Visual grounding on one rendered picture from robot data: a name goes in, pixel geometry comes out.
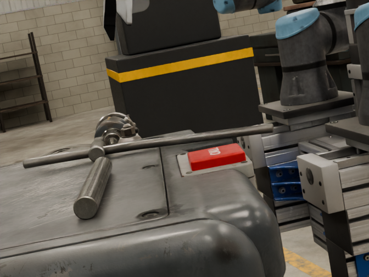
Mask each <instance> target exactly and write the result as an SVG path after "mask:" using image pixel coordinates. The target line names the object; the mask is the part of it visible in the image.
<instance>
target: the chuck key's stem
mask: <svg viewBox="0 0 369 277"><path fill-rule="evenodd" d="M103 146H106V144H105V142H104V137H96V138H94V141H93V142H92V143H91V146H90V150H89V151H88V157H89V159H90V160H91V161H93V162H95V161H96V159H98V158H99V157H104V156H105V149H104V147H103Z"/></svg>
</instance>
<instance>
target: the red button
mask: <svg viewBox="0 0 369 277"><path fill-rule="evenodd" d="M187 156H188V161H189V164H190V167H191V170H192V171H196V170H202V169H207V168H213V167H218V166H222V165H227V164H232V163H238V162H242V161H244V160H246V156H245V152H244V151H243V150H242V149H241V147H240V146H239V145H238V144H237V143H233V144H230V145H224V146H218V147H213V148H207V149H202V150H198V151H193V152H189V153H188V154H187Z"/></svg>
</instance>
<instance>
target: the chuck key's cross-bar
mask: <svg viewBox="0 0 369 277"><path fill-rule="evenodd" d="M273 132H274V128H273V124H265V125H256V126H248V127H243V128H234V129H226V130H218V131H209V132H201V133H196V134H188V135H180V136H171V137H163V138H154V139H150V140H141V141H133V142H126V143H120V144H115V145H109V146H103V147H104V149H105V155H107V154H114V153H120V152H126V151H133V150H138V149H147V148H156V147H164V146H172V145H181V144H186V143H195V142H203V141H211V140H220V139H228V138H234V137H242V136H250V135H259V134H268V133H273ZM89 150H90V149H84V150H80V151H73V152H67V153H61V154H55V155H51V156H44V157H38V158H31V159H26V160H23V167H24V168H25V169H26V168H33V167H39V166H43V165H49V164H55V163H62V162H68V161H72V160H78V159H85V158H89V157H88V151H89Z"/></svg>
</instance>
